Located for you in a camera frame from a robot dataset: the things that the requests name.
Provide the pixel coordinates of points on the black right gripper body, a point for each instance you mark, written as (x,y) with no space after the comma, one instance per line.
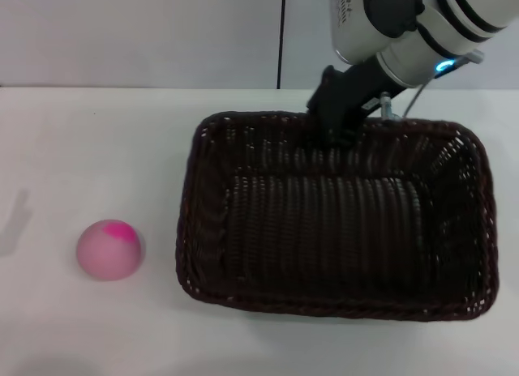
(361,86)

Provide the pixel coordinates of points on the pink ball with magenta patch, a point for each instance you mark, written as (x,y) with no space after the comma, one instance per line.
(106,254)

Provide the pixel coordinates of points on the dark brown wicker basket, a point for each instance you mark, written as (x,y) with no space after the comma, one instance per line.
(324,238)

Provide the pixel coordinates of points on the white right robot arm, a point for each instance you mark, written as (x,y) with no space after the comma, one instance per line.
(405,35)

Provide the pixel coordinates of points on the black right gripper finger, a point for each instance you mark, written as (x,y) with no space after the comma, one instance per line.
(324,92)
(340,135)

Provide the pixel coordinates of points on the black vertical wall strip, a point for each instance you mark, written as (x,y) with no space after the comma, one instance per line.
(280,35)

